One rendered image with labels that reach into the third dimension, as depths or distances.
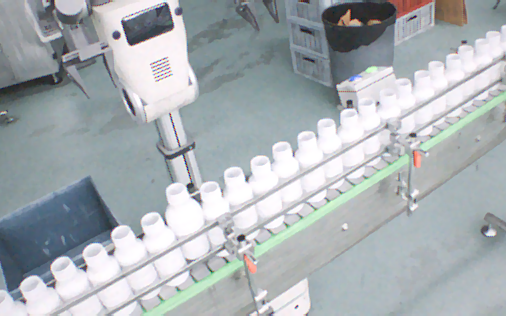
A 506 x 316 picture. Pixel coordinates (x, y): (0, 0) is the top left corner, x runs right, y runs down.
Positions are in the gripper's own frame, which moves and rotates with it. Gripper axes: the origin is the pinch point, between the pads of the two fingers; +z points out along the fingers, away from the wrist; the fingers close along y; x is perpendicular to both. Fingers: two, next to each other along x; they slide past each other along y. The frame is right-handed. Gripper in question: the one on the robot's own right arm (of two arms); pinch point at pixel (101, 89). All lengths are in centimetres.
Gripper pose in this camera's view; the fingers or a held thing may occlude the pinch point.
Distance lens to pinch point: 112.8
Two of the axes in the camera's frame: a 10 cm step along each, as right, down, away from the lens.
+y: 8.4, -4.2, 3.3
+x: -3.3, 0.8, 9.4
